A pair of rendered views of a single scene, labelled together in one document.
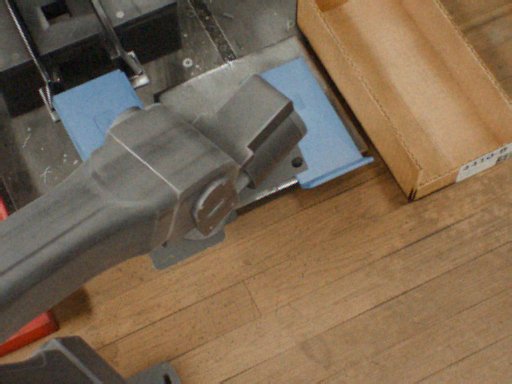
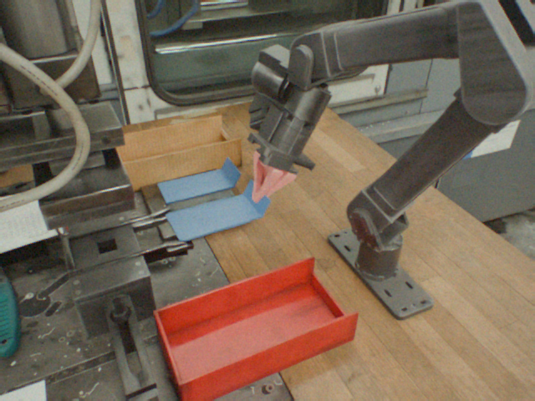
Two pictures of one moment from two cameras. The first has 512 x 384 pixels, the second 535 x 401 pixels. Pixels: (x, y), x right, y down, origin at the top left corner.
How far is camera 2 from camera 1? 0.89 m
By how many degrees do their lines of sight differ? 56
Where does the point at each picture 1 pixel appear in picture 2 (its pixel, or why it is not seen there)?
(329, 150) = (215, 177)
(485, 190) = not seen: hidden behind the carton
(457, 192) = not seen: hidden behind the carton
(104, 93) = (181, 220)
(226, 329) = (306, 220)
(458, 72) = (180, 142)
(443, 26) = (161, 134)
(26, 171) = not seen: hidden behind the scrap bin
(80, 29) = (126, 235)
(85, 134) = (210, 225)
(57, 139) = (180, 289)
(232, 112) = (280, 56)
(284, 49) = (149, 190)
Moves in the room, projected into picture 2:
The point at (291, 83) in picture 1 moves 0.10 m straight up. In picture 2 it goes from (172, 187) to (166, 142)
